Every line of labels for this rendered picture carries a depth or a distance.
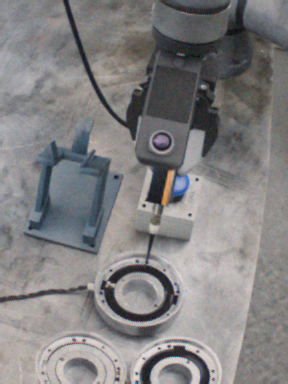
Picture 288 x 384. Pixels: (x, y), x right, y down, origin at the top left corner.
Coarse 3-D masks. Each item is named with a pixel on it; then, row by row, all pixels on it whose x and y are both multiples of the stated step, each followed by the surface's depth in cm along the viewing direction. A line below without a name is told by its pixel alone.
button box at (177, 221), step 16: (192, 176) 89; (144, 192) 87; (192, 192) 88; (144, 208) 86; (176, 208) 86; (192, 208) 86; (144, 224) 88; (160, 224) 87; (176, 224) 86; (192, 224) 86
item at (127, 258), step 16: (128, 256) 83; (144, 256) 83; (160, 256) 82; (176, 272) 81; (96, 288) 79; (128, 288) 82; (144, 288) 83; (160, 288) 81; (176, 288) 81; (96, 304) 79; (128, 304) 79; (160, 304) 79; (112, 320) 77; (160, 320) 77
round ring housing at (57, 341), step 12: (60, 336) 75; (72, 336) 75; (84, 336) 76; (96, 336) 75; (48, 348) 74; (96, 348) 75; (108, 348) 75; (36, 360) 72; (48, 360) 74; (60, 360) 73; (72, 360) 74; (84, 360) 75; (96, 360) 74; (120, 360) 74; (36, 372) 71; (60, 372) 72; (96, 372) 75; (120, 372) 73
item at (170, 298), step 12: (132, 264) 83; (144, 264) 83; (120, 276) 81; (156, 276) 82; (108, 288) 80; (168, 288) 81; (108, 300) 79; (168, 300) 80; (120, 312) 78; (132, 312) 78; (156, 312) 79
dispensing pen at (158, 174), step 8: (152, 176) 77; (160, 176) 76; (152, 184) 77; (160, 184) 77; (152, 192) 77; (160, 192) 77; (152, 200) 77; (160, 200) 77; (160, 208) 79; (152, 216) 80; (160, 216) 80; (152, 224) 80; (152, 232) 80; (152, 240) 81
